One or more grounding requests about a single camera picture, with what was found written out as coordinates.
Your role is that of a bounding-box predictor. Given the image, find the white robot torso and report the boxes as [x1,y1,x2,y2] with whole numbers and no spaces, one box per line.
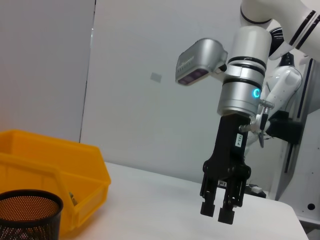
[243,23,305,161]

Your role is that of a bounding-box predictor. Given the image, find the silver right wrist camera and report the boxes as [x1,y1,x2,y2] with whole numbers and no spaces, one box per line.
[174,37,229,86]

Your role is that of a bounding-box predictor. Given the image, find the small black white box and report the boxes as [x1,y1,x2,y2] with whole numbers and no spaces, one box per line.
[246,184,267,198]

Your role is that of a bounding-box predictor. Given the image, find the yellow plastic bin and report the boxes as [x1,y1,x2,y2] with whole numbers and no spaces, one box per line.
[0,129,112,237]

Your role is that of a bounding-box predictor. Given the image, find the black mesh pen holder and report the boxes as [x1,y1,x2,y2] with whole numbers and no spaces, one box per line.
[0,189,64,240]

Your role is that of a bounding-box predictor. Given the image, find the black mount block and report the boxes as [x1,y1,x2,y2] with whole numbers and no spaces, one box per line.
[266,117,302,145]

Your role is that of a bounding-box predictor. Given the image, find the white lift column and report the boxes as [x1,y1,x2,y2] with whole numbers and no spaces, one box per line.
[274,53,320,226]

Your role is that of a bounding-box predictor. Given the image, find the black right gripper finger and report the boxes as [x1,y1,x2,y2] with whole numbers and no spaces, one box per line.
[217,177,248,225]
[199,173,219,218]

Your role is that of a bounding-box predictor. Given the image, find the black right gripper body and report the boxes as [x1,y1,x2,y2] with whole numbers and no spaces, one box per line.
[203,113,252,186]

